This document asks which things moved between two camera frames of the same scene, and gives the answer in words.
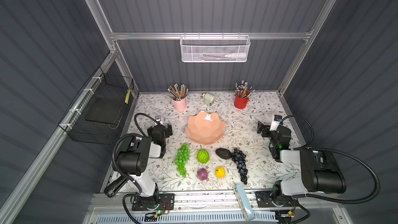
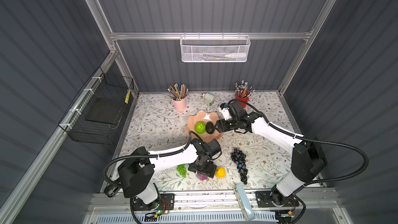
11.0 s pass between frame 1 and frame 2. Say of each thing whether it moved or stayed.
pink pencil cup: stayed
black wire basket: stayed
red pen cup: stayed
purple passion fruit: stayed
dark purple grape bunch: stayed
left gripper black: moved
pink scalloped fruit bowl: stayed
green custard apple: moved
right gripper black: moved
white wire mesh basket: stayed
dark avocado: moved
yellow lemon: stayed
